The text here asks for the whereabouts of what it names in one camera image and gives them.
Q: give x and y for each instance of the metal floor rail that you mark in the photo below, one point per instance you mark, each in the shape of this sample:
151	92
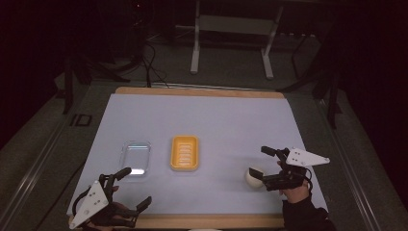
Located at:
356	179
32	171

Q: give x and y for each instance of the person's right hand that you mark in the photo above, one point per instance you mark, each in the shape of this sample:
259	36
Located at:
296	194

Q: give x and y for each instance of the clear plastic tray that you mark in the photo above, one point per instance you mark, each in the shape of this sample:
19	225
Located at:
136	157

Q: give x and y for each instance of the person's left hand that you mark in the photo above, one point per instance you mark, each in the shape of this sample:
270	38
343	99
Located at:
119	212

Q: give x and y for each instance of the yellow soap dish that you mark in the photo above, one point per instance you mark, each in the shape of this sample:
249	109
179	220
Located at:
184	152

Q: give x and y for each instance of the white metal stand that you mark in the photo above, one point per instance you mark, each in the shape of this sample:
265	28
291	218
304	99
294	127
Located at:
234	24

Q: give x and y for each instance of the white round soap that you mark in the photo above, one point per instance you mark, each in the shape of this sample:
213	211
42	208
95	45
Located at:
252	183

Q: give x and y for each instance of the wooden table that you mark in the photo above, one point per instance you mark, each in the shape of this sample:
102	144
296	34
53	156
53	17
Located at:
198	92

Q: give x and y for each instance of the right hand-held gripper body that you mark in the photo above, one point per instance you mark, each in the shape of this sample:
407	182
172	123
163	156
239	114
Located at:
290	178

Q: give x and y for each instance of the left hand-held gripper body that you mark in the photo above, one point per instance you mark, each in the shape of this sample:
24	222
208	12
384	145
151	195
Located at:
91	201

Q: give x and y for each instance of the pale blue table mat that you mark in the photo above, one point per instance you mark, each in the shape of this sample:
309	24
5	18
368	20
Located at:
208	122

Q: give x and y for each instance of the black tripod stand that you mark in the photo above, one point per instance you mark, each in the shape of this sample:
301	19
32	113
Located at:
332	102

